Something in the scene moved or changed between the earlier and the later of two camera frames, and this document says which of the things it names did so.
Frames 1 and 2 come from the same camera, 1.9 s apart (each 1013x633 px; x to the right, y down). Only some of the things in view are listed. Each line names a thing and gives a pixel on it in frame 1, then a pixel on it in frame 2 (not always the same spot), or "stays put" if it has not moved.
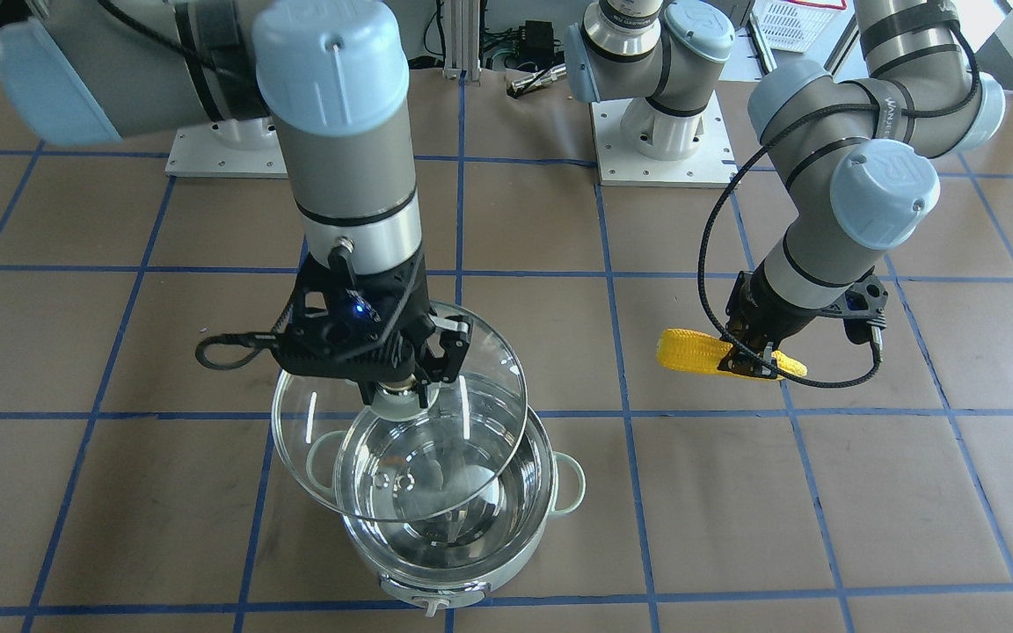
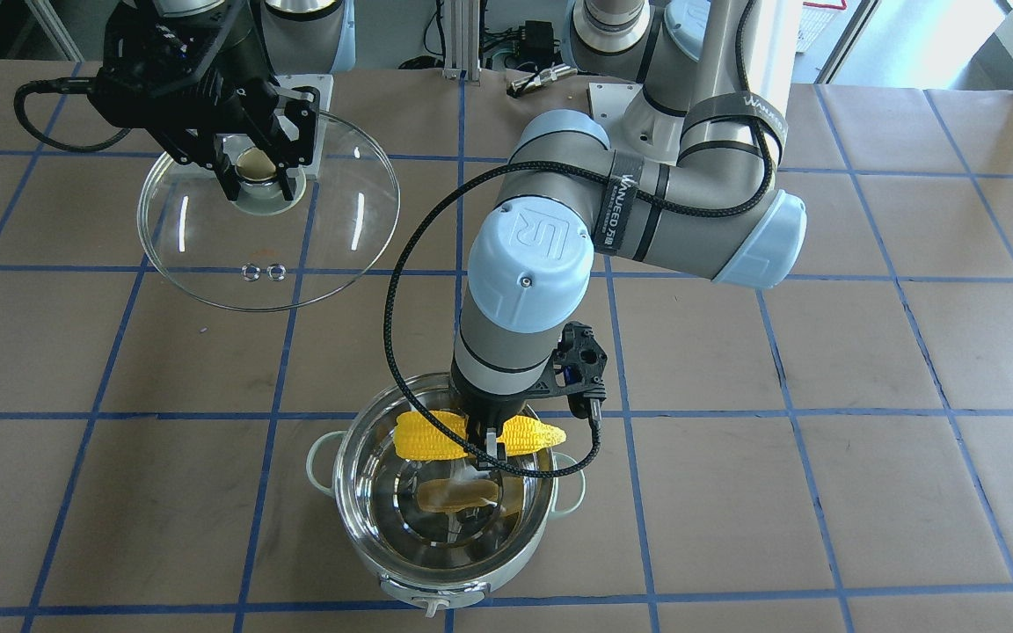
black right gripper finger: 455,331 → 301,106
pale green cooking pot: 448,501 stays put
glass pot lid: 393,461 → 266,253
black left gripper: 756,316 → 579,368
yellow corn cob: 693,352 → 440,435
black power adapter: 536,43 stays put
